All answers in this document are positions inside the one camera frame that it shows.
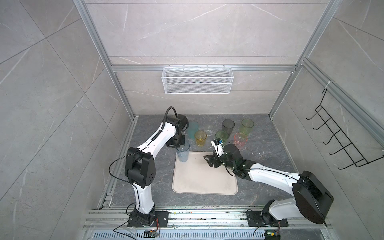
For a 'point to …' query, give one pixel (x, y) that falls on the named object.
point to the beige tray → (195, 176)
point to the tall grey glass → (227, 126)
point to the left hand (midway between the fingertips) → (178, 143)
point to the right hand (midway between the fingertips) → (208, 153)
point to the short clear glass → (209, 122)
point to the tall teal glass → (192, 127)
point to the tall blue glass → (183, 152)
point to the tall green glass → (246, 124)
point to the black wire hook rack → (351, 149)
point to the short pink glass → (240, 139)
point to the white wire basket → (197, 80)
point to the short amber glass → (200, 136)
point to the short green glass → (221, 134)
